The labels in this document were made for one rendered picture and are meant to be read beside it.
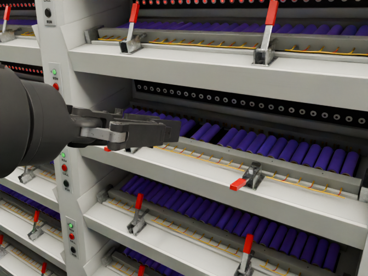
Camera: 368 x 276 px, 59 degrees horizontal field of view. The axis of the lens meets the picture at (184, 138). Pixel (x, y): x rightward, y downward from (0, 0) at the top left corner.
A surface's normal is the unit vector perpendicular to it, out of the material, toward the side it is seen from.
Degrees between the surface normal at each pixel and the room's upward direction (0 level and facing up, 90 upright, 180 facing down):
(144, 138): 91
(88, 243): 90
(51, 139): 100
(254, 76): 105
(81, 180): 90
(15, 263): 15
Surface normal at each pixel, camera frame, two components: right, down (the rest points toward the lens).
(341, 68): -0.12, -0.84
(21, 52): -0.54, 0.50
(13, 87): 0.73, -0.50
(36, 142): 0.76, 0.45
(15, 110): 0.84, -0.13
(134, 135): 0.87, 0.20
